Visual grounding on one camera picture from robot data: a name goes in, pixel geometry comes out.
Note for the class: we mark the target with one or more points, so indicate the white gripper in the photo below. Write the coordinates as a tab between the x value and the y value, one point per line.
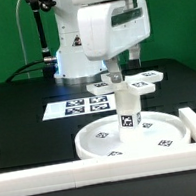
108	29

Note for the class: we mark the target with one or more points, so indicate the white cross-shaped table base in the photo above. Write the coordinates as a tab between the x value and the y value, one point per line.
139	84

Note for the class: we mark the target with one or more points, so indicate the white round table top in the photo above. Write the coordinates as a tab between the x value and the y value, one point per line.
156	131

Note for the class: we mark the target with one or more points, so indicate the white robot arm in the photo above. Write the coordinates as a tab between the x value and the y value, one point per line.
74	67

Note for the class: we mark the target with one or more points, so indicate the white marker sheet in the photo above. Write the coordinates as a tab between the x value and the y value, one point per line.
69	108

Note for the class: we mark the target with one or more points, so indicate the white L-shaped fence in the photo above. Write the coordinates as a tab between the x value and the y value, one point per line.
103	169

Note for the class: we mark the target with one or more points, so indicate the black camera stand pole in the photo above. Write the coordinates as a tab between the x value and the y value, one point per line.
50	61

